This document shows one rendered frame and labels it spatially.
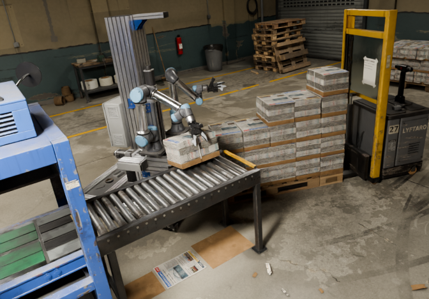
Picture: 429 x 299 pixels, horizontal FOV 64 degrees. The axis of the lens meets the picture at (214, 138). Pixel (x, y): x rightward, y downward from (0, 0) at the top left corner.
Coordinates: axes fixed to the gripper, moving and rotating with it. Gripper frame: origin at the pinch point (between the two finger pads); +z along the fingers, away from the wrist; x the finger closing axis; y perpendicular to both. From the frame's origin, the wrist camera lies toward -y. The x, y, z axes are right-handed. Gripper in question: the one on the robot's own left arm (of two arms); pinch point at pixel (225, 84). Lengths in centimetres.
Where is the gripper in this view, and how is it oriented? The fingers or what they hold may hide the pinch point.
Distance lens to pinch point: 371.5
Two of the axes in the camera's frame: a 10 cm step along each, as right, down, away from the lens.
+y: 0.7, 8.6, 5.1
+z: 9.9, -1.1, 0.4
